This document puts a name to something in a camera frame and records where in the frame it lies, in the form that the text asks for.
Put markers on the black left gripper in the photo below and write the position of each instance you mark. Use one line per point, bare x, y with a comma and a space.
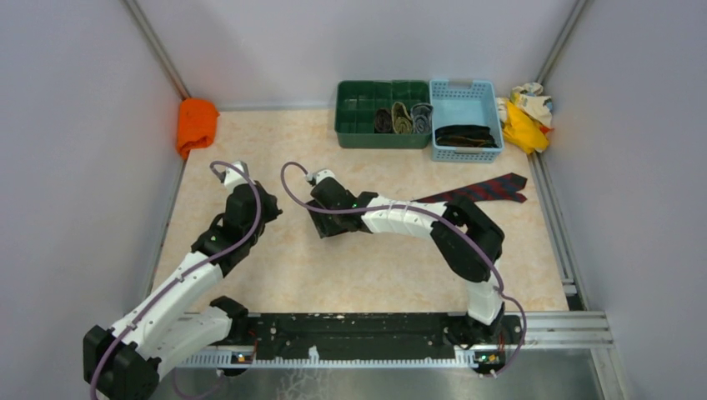
273, 210

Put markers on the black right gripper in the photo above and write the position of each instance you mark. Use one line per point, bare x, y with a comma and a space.
324, 227

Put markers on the red navy striped tie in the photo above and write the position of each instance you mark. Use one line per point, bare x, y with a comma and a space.
507, 187

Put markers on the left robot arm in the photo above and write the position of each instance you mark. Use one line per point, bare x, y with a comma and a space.
129, 359

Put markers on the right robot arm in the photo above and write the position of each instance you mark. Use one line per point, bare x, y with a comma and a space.
470, 242

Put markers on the dark brown rolled tie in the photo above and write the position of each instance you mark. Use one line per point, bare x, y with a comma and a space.
383, 121

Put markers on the orange folded cloth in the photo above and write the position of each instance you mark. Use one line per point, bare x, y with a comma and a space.
197, 125

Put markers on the green compartment organizer tray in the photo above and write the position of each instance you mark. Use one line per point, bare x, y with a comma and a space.
356, 103

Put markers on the olive rolled tie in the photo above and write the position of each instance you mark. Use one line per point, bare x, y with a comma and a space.
402, 122

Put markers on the grey rolled tie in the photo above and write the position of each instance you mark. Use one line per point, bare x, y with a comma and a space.
421, 115

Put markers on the black tie in basket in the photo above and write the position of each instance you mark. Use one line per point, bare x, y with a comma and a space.
465, 136

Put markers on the light blue plastic basket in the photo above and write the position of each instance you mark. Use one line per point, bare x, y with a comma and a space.
464, 103

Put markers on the yellow crumpled cloth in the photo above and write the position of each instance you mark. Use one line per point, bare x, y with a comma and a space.
522, 131

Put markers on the white patterned crumpled cloth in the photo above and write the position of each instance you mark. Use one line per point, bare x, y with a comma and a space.
530, 99

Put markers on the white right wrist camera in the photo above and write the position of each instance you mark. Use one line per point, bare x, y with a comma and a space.
314, 178

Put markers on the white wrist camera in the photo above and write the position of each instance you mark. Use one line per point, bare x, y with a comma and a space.
234, 174
314, 178

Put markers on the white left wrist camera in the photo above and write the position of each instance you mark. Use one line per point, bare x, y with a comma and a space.
234, 174

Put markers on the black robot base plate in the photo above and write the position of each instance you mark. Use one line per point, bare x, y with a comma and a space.
399, 336

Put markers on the white slotted cable duct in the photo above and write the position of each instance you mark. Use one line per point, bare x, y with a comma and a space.
227, 359

